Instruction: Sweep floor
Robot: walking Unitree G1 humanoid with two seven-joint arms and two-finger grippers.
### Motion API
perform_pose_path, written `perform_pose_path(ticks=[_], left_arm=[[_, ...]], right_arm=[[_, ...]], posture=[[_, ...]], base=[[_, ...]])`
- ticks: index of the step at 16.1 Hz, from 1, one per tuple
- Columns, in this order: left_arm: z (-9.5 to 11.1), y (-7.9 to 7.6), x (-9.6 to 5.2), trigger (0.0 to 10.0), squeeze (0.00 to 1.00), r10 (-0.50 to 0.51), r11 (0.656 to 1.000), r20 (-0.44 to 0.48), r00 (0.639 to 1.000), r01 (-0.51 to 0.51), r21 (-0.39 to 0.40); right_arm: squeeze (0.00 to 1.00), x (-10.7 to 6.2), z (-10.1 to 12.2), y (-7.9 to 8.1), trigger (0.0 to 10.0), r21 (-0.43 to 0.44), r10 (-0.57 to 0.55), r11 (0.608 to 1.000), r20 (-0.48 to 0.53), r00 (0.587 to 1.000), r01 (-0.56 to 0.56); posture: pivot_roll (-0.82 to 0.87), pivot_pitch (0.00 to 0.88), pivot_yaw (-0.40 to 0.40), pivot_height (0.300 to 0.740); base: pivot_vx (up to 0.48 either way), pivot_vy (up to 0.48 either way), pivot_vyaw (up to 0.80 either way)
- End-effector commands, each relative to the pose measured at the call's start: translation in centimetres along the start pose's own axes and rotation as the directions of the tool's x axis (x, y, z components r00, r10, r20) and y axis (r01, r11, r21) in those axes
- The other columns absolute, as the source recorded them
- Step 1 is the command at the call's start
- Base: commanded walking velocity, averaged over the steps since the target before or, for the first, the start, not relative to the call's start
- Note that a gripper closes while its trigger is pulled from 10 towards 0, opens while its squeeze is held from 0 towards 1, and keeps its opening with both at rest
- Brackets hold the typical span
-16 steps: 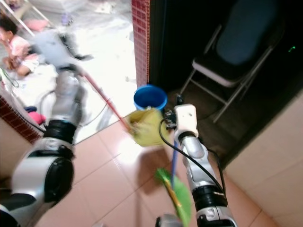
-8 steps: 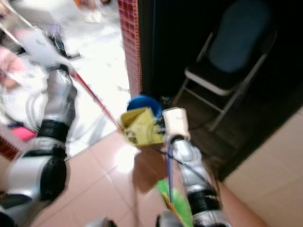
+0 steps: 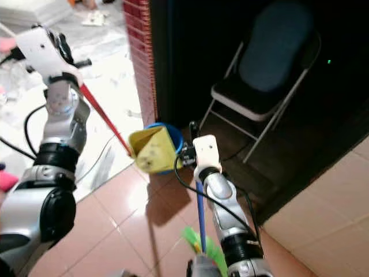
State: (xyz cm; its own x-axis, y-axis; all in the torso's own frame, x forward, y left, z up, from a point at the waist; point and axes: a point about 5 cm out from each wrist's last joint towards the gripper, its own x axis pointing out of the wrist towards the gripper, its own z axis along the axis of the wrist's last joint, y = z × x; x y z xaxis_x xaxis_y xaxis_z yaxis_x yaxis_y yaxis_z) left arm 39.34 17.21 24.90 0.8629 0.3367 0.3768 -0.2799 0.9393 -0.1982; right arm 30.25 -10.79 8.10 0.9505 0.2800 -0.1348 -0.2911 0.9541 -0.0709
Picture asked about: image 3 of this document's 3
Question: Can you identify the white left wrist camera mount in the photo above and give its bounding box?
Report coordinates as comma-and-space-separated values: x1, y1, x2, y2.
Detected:
16, 25, 85, 88

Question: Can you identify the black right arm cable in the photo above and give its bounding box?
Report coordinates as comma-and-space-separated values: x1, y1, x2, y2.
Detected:
173, 155, 261, 234

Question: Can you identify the green broom with blue handle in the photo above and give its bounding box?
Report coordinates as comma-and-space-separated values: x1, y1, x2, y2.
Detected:
181, 181, 229, 275

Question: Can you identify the pink pillow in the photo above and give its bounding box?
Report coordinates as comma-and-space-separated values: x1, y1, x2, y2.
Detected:
0, 37, 17, 54

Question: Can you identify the yellow dustpan with red handle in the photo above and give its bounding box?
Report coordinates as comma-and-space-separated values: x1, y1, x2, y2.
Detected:
78, 83, 180, 174

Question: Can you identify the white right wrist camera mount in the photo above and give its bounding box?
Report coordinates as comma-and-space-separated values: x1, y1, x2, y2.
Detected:
191, 134, 223, 174

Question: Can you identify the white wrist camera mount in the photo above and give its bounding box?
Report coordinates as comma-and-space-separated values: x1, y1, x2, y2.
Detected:
16, 25, 85, 88
191, 134, 223, 174

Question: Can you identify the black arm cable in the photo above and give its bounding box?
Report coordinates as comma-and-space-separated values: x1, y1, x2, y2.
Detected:
173, 155, 261, 234
0, 53, 48, 161

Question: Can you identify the dark folding chair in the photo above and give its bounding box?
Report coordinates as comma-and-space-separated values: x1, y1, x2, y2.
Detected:
198, 0, 324, 166

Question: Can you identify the grey right robot leg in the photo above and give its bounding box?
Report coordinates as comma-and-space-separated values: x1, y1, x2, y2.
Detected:
187, 257, 226, 277

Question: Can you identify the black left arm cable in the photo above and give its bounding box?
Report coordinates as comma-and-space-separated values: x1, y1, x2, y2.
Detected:
0, 53, 48, 161

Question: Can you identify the white mattress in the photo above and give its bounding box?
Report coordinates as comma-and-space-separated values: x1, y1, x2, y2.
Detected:
0, 0, 70, 27

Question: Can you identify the blue plastic bucket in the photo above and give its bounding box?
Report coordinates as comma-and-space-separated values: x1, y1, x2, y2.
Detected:
144, 122, 185, 174

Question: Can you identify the magenta cushion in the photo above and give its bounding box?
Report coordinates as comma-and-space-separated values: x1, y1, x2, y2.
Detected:
0, 170, 20, 193

